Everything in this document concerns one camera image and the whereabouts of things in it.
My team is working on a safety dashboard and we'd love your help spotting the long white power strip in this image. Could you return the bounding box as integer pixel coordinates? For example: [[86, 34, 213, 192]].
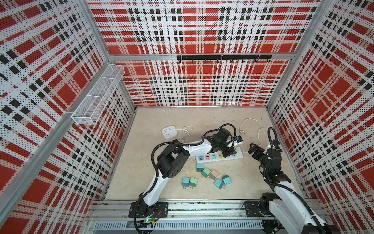
[[195, 147, 243, 163]]

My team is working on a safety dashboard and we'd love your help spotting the teal plug adapter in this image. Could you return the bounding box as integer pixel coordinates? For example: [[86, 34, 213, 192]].
[[196, 163, 204, 172], [181, 177, 190, 188], [222, 175, 232, 186], [214, 178, 225, 189]]

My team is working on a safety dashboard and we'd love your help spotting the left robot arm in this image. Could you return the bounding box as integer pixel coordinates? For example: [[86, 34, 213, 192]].
[[136, 123, 243, 208]]

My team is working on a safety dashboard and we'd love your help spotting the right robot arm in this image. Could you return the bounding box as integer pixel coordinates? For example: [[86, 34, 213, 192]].
[[248, 127, 340, 234]]

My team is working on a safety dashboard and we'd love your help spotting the white square power strip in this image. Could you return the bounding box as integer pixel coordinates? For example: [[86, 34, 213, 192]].
[[162, 125, 178, 140]]

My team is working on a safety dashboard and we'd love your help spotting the pink plug adapter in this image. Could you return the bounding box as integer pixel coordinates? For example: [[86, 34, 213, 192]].
[[208, 169, 219, 180]]

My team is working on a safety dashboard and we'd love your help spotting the green plug adapter centre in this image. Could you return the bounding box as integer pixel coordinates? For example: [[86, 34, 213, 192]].
[[201, 168, 211, 178]]

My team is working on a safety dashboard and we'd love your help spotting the teal plug adapter front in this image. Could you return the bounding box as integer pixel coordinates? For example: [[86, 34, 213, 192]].
[[214, 178, 225, 189]]

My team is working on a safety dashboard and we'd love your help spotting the green plug adapter front-left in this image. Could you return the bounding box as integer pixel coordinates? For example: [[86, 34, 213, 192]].
[[189, 177, 198, 188]]

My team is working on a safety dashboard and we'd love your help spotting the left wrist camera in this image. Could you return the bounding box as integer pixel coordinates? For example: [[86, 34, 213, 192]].
[[233, 135, 243, 147]]

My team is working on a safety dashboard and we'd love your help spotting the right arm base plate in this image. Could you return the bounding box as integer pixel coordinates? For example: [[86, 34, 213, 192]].
[[243, 200, 274, 217]]

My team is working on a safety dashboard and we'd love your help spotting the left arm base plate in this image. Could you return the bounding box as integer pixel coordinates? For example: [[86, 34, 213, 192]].
[[128, 201, 169, 218]]

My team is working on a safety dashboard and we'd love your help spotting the black hook rail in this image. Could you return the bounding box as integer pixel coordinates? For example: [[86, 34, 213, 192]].
[[176, 54, 272, 61]]

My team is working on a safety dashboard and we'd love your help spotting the aluminium front rail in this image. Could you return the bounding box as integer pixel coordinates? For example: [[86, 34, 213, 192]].
[[87, 199, 265, 220]]

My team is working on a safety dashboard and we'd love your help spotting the white wire basket shelf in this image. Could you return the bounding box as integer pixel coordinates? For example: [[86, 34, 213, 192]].
[[72, 64, 124, 125]]

